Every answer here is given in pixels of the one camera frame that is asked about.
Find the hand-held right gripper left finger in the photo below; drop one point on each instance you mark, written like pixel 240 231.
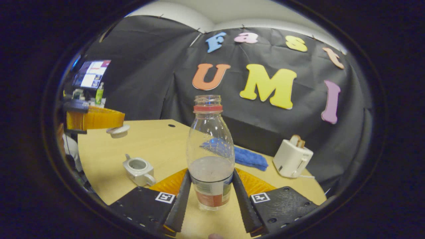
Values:
pixel 177 205

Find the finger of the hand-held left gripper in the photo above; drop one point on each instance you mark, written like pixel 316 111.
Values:
pixel 96 119

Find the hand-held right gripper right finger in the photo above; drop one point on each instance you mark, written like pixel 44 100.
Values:
pixel 245 205

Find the white teacup lid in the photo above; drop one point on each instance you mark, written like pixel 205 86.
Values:
pixel 119 132

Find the white ceramic teacup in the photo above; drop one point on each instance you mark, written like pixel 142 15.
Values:
pixel 139 176

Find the clear plastic water bottle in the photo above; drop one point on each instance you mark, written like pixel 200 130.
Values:
pixel 209 139

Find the green drink bottle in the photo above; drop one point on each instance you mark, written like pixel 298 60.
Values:
pixel 99 94

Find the computer monitor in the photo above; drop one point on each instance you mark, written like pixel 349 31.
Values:
pixel 91 74

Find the blue folded cloth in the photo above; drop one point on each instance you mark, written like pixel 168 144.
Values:
pixel 249 157

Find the black backdrop cloth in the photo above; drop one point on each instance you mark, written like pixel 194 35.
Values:
pixel 149 83

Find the white toaster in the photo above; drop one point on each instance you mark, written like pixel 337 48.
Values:
pixel 292 159

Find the pale bread slice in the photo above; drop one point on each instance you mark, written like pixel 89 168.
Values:
pixel 294 140

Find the brown toasted bread slice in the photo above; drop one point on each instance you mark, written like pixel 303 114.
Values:
pixel 302 144

